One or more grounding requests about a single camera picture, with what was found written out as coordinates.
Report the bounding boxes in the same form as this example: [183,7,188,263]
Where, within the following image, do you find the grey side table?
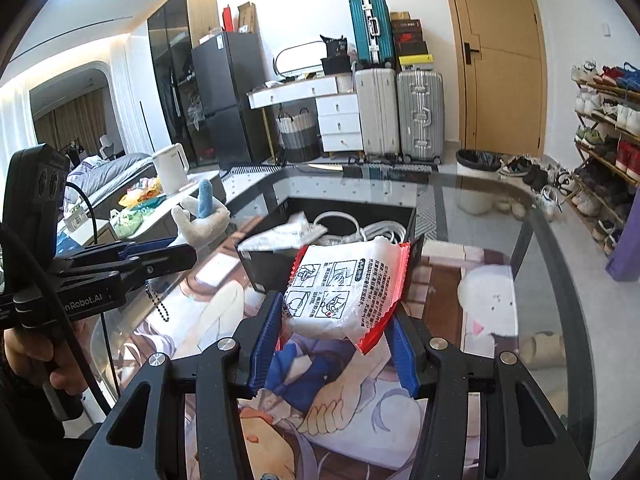
[54,168,229,256]

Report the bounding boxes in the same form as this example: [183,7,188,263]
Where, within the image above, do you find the white blue plush toy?
[170,180,230,252]

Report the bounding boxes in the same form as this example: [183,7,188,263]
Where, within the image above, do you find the stacked shoe boxes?
[390,11,434,70]

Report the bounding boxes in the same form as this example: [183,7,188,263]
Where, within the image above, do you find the wooden shoe rack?
[570,60,639,257]

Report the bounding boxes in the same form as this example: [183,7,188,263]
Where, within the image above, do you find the green medicine packet large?
[238,212,328,252]

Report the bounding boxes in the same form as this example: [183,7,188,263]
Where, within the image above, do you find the black handbag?
[320,36,352,76]

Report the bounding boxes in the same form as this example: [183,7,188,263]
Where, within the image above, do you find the dark glass cabinet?
[146,0,216,167]

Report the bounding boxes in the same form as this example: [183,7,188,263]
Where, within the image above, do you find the red white warmer packet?
[283,237,411,354]

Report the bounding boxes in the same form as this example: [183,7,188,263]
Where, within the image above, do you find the teal suitcase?
[349,0,395,68]

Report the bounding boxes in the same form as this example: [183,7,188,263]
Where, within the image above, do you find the white electric kettle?
[151,143,190,196]

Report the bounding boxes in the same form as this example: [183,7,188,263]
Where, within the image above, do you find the person left hand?
[3,328,88,396]

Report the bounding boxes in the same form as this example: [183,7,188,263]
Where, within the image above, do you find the woven laundry basket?
[277,107,321,164]

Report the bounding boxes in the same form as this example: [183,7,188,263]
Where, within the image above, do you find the purple bag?
[605,192,640,282]

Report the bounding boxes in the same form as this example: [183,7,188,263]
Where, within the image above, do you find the silver suitcase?
[397,70,445,162]

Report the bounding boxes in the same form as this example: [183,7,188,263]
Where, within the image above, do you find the black cardboard box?
[235,197,424,292]

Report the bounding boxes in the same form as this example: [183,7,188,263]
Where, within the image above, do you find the black refrigerator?
[192,32,271,169]

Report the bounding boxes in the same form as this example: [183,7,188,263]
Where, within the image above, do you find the white drawer desk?
[247,73,363,154]

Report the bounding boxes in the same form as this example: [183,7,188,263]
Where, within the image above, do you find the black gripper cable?
[0,181,122,416]

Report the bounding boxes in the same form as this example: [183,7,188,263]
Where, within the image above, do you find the anime printed desk mat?
[109,238,522,480]

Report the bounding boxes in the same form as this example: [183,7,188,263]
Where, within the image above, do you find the oval desk mirror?
[272,40,326,78]

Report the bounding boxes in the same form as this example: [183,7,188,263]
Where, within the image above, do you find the white trash bin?
[456,150,501,216]

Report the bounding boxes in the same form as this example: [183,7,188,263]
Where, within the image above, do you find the white cable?
[311,210,409,247]

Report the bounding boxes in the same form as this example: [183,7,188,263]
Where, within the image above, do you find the wooden door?
[448,0,547,156]

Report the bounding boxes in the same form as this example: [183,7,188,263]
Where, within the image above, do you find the white suitcase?
[354,68,400,157]

